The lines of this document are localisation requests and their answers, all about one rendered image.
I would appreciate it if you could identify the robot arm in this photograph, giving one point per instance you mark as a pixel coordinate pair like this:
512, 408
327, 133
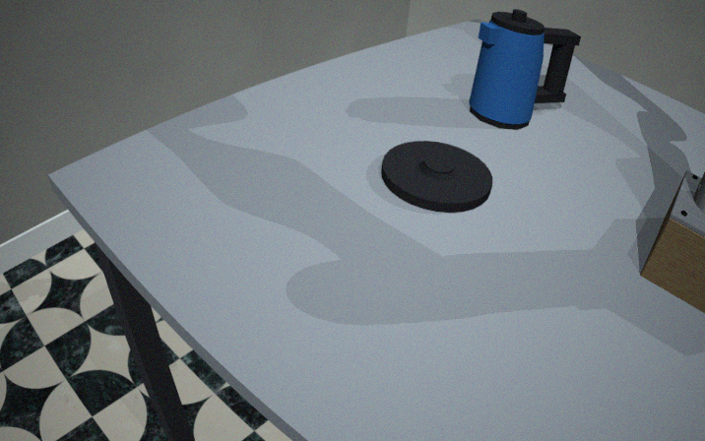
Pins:
699, 196

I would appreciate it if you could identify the blue kettle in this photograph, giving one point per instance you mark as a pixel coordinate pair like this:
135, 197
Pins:
505, 87

